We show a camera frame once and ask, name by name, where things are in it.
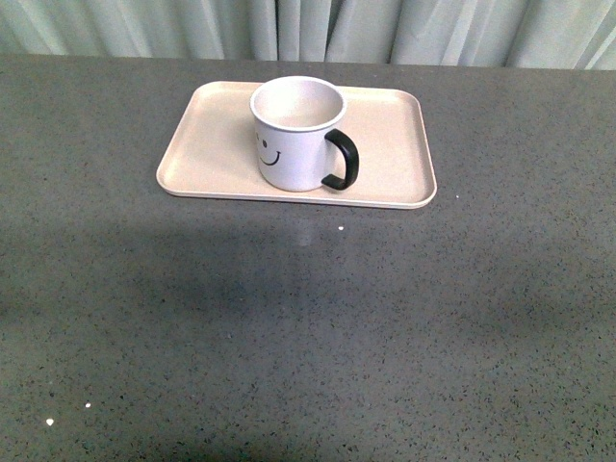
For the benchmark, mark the beige rectangular tray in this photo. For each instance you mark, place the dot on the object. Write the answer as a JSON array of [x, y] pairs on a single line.
[[213, 151]]

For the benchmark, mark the pale grey curtain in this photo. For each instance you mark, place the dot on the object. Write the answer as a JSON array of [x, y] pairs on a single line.
[[531, 34]]

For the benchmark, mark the white smiley face mug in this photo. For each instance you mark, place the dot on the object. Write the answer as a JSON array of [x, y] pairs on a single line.
[[299, 144]]

